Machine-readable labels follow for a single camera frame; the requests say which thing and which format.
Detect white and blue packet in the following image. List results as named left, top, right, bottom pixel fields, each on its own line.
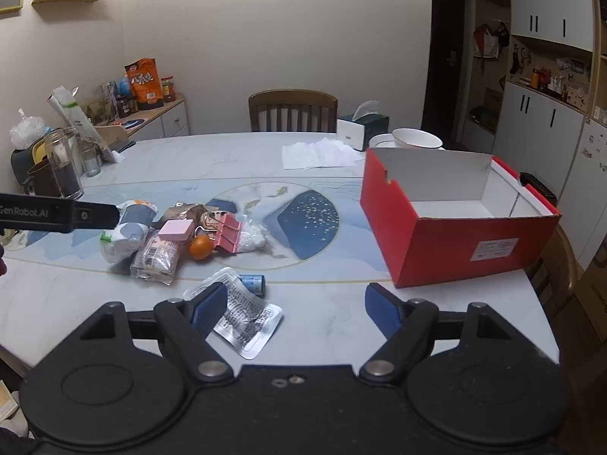
left=99, top=200, right=159, bottom=265

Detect white cabinet with black handles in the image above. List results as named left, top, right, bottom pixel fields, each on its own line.
left=493, top=80, right=586, bottom=195

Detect clear purple-print snack packet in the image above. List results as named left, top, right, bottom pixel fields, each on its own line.
left=129, top=228, right=182, bottom=286

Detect pink eraser block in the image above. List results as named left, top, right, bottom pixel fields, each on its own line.
left=158, top=219, right=195, bottom=243

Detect silver foil packet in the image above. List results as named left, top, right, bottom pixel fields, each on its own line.
left=184, top=267, right=284, bottom=360

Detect clear plastic bag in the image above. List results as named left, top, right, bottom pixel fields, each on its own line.
left=9, top=109, right=46, bottom=150

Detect dark mug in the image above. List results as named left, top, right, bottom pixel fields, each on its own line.
left=24, top=158, right=62, bottom=197

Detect wooden curved-back chair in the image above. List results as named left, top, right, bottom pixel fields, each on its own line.
left=526, top=225, right=579, bottom=323

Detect orange snack bag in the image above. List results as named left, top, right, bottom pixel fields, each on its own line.
left=124, top=58, right=164, bottom=111

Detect dark door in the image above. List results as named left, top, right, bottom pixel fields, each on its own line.
left=422, top=0, right=468, bottom=142

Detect white upper cabinets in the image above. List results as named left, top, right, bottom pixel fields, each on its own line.
left=475, top=0, right=596, bottom=52

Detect wooden slat-back chair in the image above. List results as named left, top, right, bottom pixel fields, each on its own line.
left=248, top=89, right=338, bottom=133

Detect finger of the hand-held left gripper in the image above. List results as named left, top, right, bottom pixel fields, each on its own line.
left=71, top=198, right=120, bottom=233

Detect white patterned marble desktop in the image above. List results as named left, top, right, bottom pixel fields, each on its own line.
left=0, top=130, right=563, bottom=380

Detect clear bag of white bits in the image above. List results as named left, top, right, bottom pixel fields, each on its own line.
left=234, top=213, right=269, bottom=254

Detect mandarin orange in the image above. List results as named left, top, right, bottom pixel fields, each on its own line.
left=188, top=236, right=215, bottom=261

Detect white bowl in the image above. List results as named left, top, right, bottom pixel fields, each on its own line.
left=391, top=128, right=444, bottom=150

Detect white side cabinet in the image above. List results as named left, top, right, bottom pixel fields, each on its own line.
left=92, top=97, right=190, bottom=142

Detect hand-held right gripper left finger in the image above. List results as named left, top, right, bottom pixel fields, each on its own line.
left=78, top=282, right=234, bottom=384

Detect white cabinet with stickers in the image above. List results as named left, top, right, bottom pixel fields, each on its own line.
left=555, top=116, right=607, bottom=266

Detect red cardboard shoe box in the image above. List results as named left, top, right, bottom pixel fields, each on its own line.
left=359, top=147, right=561, bottom=289

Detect green and white tissue box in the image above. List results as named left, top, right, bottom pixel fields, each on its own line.
left=336, top=101, right=390, bottom=149

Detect black slatted rack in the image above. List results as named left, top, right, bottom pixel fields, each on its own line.
left=519, top=171, right=558, bottom=209

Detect glass jar with dark contents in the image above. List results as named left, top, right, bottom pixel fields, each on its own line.
left=42, top=128, right=85, bottom=200

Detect pink binder clip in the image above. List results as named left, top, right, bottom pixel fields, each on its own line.
left=194, top=213, right=244, bottom=253

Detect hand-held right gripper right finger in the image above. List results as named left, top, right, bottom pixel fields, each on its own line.
left=359, top=282, right=517, bottom=384

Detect small blue cylinder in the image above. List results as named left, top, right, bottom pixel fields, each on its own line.
left=238, top=272, right=266, bottom=298

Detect cartoon face toy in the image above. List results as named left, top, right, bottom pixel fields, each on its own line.
left=200, top=209, right=228, bottom=238

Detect hanging red and white bag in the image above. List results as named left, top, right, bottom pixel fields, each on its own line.
left=474, top=21, right=510, bottom=60

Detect white paper napkin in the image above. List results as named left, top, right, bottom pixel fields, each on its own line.
left=282, top=137, right=366, bottom=170

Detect small drinking glass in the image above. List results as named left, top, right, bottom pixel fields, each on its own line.
left=80, top=144, right=102, bottom=177

